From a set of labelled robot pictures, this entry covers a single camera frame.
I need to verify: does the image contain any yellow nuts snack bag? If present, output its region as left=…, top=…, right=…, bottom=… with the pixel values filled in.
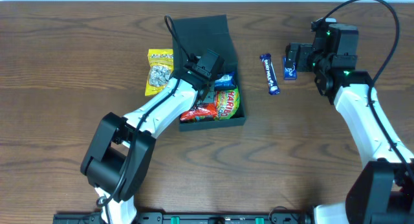
left=145, top=49, right=174, bottom=96

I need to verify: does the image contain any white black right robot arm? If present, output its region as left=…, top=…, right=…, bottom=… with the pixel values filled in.
left=284, top=18, right=413, bottom=223

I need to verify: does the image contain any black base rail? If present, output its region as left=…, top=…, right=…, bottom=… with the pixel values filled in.
left=52, top=210, right=314, bottom=224

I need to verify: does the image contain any blue Oreo cookie pack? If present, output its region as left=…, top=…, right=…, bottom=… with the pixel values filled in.
left=214, top=72, right=236, bottom=91

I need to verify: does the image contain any colourful Haribo gummy bag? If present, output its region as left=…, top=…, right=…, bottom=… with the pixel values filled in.
left=215, top=87, right=240, bottom=120

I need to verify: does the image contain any black gift box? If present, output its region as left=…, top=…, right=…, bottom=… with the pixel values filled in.
left=174, top=15, right=246, bottom=131

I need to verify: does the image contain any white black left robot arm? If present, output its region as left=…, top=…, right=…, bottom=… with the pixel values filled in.
left=80, top=50, right=224, bottom=223

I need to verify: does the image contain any blue Eclipse mint box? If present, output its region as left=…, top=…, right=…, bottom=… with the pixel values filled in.
left=283, top=57, right=297, bottom=80

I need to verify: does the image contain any red Maltesers bag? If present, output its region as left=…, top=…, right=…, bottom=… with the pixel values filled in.
left=180, top=103, right=217, bottom=122

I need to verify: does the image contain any purple Dairy Milk bar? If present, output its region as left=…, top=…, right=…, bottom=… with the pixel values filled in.
left=259, top=54, right=280, bottom=95

